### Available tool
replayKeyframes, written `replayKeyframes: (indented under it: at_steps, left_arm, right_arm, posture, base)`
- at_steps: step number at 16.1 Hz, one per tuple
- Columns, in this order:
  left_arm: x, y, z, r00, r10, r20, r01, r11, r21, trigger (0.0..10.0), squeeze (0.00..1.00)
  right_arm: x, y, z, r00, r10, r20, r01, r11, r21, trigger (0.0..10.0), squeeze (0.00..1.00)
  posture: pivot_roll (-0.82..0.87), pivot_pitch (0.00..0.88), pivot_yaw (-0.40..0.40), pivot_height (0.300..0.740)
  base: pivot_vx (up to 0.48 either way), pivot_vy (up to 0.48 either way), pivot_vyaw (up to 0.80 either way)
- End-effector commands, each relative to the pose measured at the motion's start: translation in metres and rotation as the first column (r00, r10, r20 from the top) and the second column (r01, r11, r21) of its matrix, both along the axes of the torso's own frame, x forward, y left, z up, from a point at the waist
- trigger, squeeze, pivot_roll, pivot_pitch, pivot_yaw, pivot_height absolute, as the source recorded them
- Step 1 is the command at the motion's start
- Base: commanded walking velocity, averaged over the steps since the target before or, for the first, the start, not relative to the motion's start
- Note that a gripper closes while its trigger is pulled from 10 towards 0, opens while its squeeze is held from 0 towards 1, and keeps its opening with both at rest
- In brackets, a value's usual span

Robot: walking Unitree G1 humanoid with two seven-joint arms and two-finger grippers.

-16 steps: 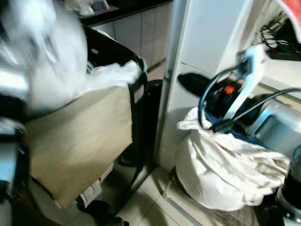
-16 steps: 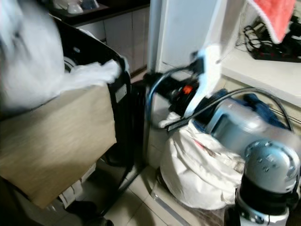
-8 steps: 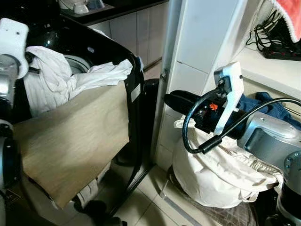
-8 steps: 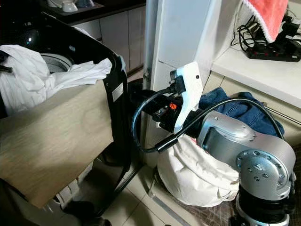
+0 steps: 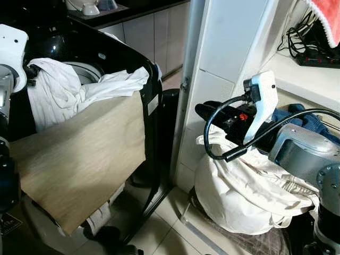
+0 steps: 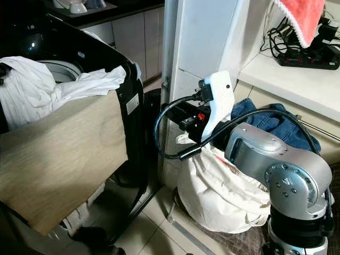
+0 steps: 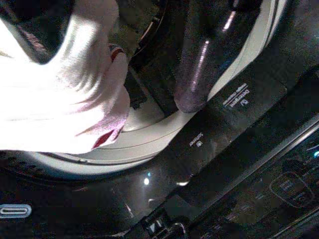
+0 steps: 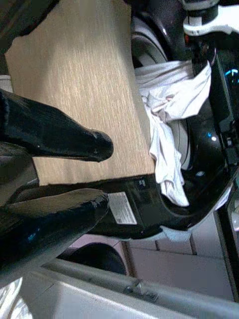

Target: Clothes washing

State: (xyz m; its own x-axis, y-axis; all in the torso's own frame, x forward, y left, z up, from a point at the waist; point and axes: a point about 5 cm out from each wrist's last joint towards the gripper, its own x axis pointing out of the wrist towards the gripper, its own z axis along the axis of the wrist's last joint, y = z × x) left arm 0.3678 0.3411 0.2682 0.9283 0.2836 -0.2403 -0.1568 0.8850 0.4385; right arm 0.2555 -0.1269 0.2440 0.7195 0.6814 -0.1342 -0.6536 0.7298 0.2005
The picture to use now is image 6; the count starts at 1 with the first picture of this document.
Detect white garment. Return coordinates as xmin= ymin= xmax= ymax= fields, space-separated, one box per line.
xmin=0 ymin=56 xmax=128 ymax=131

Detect black top-load washing machine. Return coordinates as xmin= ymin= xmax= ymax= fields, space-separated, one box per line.
xmin=0 ymin=13 xmax=146 ymax=255

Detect black waste bin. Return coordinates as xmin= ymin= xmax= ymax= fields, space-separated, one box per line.
xmin=140 ymin=89 xmax=164 ymax=186

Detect white cabinet unit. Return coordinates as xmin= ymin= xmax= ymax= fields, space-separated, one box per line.
xmin=159 ymin=0 xmax=340 ymax=192

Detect cream cloth laundry bundle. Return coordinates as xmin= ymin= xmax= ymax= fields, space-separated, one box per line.
xmin=176 ymin=133 xmax=273 ymax=235

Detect blue denim jeans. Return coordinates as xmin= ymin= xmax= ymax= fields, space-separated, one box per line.
xmin=231 ymin=98 xmax=322 ymax=156

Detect beige kitchen base cabinets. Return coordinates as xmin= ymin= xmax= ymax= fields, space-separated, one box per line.
xmin=47 ymin=0 xmax=165 ymax=81

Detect beige cloth sheet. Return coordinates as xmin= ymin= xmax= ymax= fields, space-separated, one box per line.
xmin=0 ymin=90 xmax=129 ymax=236

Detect black power strip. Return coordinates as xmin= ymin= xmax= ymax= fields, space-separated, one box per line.
xmin=276 ymin=45 xmax=340 ymax=70

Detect white ceramic dish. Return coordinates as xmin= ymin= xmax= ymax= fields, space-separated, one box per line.
xmin=52 ymin=0 xmax=108 ymax=15

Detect red towel with white trim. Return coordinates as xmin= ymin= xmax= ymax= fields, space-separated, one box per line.
xmin=273 ymin=0 xmax=326 ymax=49

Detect black and silver robot leg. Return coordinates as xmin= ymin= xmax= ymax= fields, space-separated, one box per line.
xmin=261 ymin=205 xmax=331 ymax=255

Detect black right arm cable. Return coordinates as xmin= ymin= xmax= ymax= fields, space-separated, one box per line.
xmin=154 ymin=94 xmax=322 ymax=160

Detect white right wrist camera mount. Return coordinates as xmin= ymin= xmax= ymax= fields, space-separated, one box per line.
xmin=199 ymin=71 xmax=236 ymax=142

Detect grey metal door frame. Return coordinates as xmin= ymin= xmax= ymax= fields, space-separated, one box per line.
xmin=159 ymin=0 xmax=180 ymax=184

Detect tangled black power cords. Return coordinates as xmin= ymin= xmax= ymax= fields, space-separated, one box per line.
xmin=260 ymin=15 xmax=301 ymax=54

